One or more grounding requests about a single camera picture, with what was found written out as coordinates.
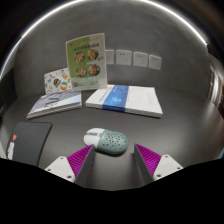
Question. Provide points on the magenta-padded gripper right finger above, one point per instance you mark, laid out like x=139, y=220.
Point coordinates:
x=163, y=166

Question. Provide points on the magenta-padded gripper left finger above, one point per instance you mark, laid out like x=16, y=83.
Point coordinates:
x=63, y=166

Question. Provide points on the green and white perforated mouse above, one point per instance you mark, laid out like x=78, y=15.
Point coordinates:
x=110, y=142

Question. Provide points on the dark grey mouse pad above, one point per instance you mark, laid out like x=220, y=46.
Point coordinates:
x=28, y=141

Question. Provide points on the grey striped book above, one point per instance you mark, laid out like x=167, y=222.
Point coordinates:
x=55, y=103

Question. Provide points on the white book with blue band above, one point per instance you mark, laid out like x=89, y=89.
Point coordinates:
x=133, y=100

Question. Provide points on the white card with colourful stickers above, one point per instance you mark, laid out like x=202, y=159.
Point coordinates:
x=56, y=81

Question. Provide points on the acrylic stand with green menu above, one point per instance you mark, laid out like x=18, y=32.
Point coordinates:
x=86, y=63

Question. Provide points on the white wall socket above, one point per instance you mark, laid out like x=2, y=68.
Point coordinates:
x=155, y=62
x=140, y=59
x=110, y=56
x=124, y=57

